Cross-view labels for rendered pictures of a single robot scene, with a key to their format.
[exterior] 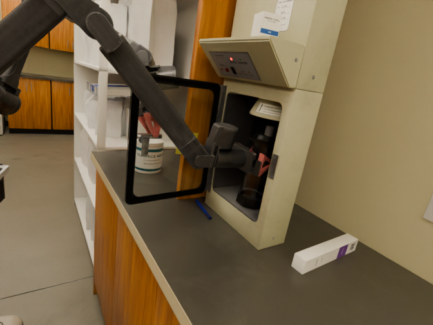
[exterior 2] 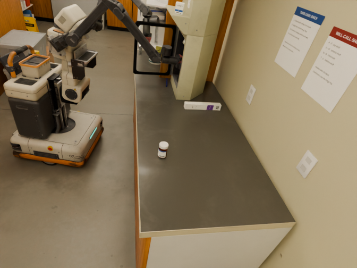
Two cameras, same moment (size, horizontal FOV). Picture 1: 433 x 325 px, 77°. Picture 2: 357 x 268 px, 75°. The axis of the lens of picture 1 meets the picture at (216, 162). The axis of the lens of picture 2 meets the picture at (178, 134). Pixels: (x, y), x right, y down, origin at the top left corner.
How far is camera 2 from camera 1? 112 cm
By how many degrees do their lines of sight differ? 26
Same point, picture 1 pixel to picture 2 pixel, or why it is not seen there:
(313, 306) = (178, 115)
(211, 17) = not seen: outside the picture
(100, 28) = (117, 13)
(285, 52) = (179, 21)
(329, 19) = (202, 6)
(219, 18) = not seen: outside the picture
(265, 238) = (179, 95)
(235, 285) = (156, 105)
